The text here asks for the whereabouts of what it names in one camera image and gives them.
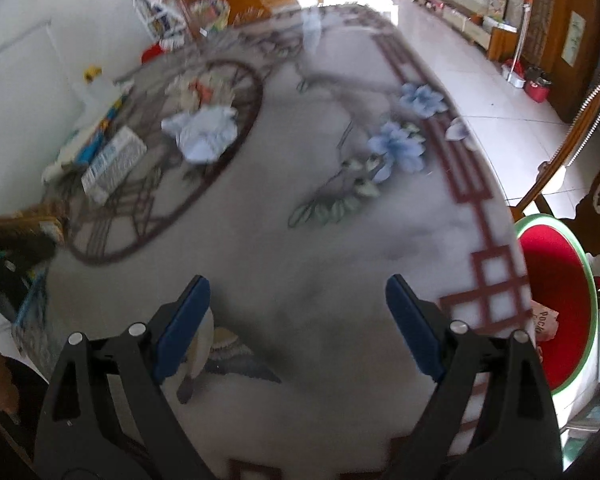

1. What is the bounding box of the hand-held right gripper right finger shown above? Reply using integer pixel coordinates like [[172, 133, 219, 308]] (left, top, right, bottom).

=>
[[380, 274, 563, 480]]

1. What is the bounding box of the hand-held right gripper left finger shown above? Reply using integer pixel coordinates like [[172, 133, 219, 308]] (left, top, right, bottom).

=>
[[32, 274, 216, 480]]

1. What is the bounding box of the pink and white wrapper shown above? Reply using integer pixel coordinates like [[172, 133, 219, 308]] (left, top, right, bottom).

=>
[[530, 300, 561, 343]]

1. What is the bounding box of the red bucket with green rim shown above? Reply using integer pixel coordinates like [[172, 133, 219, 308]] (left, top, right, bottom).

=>
[[512, 212, 600, 396]]

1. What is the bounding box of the brown blurred box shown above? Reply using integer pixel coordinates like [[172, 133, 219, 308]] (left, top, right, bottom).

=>
[[0, 200, 68, 246]]

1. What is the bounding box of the white cardboard box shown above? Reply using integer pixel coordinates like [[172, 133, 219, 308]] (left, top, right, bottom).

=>
[[80, 125, 148, 206]]

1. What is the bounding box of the white and blue printed packet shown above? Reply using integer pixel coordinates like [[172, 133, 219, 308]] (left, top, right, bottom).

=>
[[42, 92, 131, 183]]

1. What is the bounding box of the white jug with yellow cap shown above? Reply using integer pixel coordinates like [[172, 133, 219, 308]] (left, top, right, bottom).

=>
[[72, 65, 126, 126]]

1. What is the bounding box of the crumpled white cloth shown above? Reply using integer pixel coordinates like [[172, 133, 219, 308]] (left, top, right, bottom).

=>
[[161, 105, 238, 163]]

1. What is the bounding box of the red plastic object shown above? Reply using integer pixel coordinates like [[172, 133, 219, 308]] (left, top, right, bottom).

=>
[[141, 42, 171, 63]]

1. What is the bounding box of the small red bin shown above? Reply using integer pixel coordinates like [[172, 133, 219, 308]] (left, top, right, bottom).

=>
[[524, 72, 552, 104]]

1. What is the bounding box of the low television cabinet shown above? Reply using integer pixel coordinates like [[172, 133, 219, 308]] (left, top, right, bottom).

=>
[[412, 0, 518, 61]]

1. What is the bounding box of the red and white mop pole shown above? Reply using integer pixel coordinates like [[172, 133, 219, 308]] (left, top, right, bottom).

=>
[[510, 0, 537, 78]]

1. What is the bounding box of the green and white door poster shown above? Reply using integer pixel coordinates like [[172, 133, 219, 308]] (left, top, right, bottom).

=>
[[562, 10, 588, 67]]

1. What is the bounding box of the white spiral cord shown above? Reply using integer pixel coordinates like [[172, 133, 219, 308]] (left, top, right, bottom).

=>
[[566, 80, 600, 167], [576, 56, 600, 127]]

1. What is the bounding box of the white wire rack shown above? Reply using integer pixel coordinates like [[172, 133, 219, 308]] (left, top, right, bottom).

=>
[[132, 0, 188, 51]]

